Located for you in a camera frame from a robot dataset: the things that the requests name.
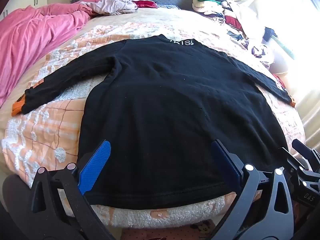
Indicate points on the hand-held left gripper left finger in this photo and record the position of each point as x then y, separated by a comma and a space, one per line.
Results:
96, 162

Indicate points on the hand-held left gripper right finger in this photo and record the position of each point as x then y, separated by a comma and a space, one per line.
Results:
225, 165

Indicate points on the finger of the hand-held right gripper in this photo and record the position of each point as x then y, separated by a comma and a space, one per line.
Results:
303, 151
296, 163

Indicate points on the black sweater with orange cuffs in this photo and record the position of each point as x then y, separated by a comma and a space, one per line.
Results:
162, 105

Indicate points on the plastic bag of clothes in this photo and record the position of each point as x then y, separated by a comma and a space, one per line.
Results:
262, 53

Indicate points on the dark clothes heap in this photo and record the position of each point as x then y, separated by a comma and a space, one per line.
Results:
270, 33

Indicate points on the pile of mixed clothes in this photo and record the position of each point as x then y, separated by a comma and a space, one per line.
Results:
217, 7

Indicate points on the orange and white fleece blanket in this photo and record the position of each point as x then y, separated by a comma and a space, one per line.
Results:
50, 135

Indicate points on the red bag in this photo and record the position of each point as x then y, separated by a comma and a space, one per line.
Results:
280, 81

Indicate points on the pink printed cloth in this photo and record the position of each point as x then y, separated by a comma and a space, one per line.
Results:
170, 231

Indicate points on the green edged white board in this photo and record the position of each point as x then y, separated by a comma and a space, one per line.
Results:
285, 48

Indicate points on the white curtain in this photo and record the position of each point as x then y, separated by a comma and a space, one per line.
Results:
300, 30

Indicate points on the pink duvet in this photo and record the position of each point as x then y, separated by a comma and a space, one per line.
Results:
32, 37

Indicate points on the lilac crumpled garment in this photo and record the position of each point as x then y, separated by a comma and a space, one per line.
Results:
110, 5

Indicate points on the red garment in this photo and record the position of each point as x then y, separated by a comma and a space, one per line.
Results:
145, 4

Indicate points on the blue patterned cloth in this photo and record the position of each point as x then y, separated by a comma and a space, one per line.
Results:
167, 6

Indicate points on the cream wardrobe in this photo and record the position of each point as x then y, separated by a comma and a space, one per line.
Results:
30, 0

